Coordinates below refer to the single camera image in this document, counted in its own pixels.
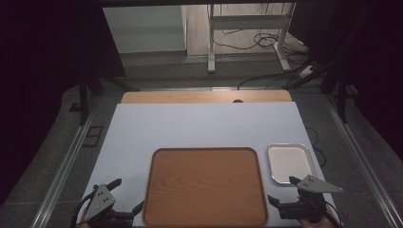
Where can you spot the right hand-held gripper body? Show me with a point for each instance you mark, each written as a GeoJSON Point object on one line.
{"type": "Point", "coordinates": [305, 204]}

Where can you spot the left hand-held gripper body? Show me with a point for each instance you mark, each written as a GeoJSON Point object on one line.
{"type": "Point", "coordinates": [99, 200]}

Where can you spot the person's right hand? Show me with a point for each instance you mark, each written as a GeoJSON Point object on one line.
{"type": "Point", "coordinates": [316, 224]}

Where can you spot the person's left hand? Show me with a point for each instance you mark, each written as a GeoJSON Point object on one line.
{"type": "Point", "coordinates": [81, 222]}

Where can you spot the small metal tray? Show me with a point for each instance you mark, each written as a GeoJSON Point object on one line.
{"type": "Point", "coordinates": [287, 161]}

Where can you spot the brown wooden tray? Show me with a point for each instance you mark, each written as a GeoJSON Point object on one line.
{"type": "Point", "coordinates": [206, 186]}

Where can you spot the black metal stand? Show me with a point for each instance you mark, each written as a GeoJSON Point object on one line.
{"type": "Point", "coordinates": [84, 98]}
{"type": "Point", "coordinates": [341, 95]}

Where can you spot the white table board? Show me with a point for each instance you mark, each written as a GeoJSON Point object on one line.
{"type": "Point", "coordinates": [190, 126]}

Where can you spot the black table grommet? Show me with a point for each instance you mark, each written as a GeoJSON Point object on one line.
{"type": "Point", "coordinates": [238, 101]}

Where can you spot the white panel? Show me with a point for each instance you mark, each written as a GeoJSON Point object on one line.
{"type": "Point", "coordinates": [144, 28]}

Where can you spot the aluminium floor rail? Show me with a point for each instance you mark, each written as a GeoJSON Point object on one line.
{"type": "Point", "coordinates": [364, 171]}
{"type": "Point", "coordinates": [60, 177]}

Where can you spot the white metal desk frame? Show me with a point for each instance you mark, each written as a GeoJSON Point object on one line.
{"type": "Point", "coordinates": [247, 22]}

